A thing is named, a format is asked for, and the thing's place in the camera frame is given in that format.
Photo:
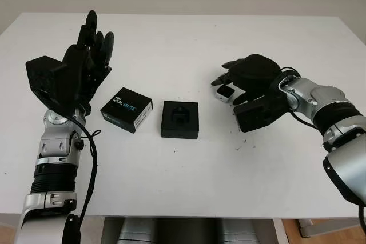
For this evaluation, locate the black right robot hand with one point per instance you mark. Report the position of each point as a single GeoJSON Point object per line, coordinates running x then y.
{"type": "Point", "coordinates": [254, 72]}

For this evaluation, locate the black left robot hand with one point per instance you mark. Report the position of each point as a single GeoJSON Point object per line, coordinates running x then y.
{"type": "Point", "coordinates": [75, 72]}

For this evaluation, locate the small silver camera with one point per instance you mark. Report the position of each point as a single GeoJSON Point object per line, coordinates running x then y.
{"type": "Point", "coordinates": [225, 92]}

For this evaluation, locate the black RealSense box lid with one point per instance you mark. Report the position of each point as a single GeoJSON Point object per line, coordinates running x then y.
{"type": "Point", "coordinates": [123, 105]}

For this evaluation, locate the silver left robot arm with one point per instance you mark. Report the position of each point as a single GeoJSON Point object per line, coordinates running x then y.
{"type": "Point", "coordinates": [54, 141]}

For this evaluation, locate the black box base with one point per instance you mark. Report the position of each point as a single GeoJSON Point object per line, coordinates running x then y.
{"type": "Point", "coordinates": [168, 131]}

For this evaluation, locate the grey metal bar under table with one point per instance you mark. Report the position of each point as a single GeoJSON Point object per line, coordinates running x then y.
{"type": "Point", "coordinates": [308, 228]}

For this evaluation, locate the silver black robot torso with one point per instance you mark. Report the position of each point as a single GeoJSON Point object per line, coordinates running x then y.
{"type": "Point", "coordinates": [186, 232]}

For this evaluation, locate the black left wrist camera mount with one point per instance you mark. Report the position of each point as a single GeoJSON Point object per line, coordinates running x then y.
{"type": "Point", "coordinates": [43, 78]}

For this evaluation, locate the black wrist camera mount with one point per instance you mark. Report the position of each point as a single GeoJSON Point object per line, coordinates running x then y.
{"type": "Point", "coordinates": [257, 115]}
{"type": "Point", "coordinates": [43, 78]}

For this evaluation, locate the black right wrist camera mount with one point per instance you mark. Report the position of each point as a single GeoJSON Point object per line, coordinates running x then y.
{"type": "Point", "coordinates": [257, 115]}

